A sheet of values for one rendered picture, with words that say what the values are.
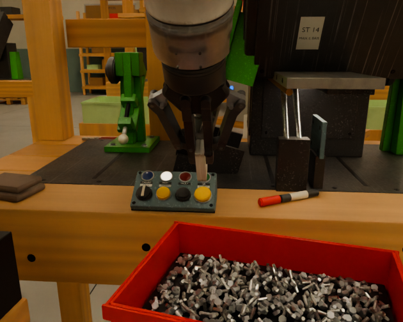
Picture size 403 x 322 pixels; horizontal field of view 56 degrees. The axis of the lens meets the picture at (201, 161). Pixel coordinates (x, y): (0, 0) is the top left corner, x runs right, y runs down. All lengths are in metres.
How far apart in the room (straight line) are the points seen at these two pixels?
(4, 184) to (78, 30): 0.73
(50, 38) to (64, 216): 0.74
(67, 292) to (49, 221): 0.90
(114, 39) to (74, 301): 0.99
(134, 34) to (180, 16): 0.96
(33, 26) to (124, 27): 0.28
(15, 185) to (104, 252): 0.21
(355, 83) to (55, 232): 0.58
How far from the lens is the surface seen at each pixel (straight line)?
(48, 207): 0.74
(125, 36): 1.34
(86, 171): 0.92
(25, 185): 0.80
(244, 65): 0.84
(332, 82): 0.67
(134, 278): 0.46
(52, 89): 1.34
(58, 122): 1.35
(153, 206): 0.66
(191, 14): 0.37
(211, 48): 0.40
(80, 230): 0.72
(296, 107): 0.81
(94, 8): 11.71
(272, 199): 0.70
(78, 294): 1.60
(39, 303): 2.10
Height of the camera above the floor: 1.17
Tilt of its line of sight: 16 degrees down
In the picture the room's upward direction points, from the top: straight up
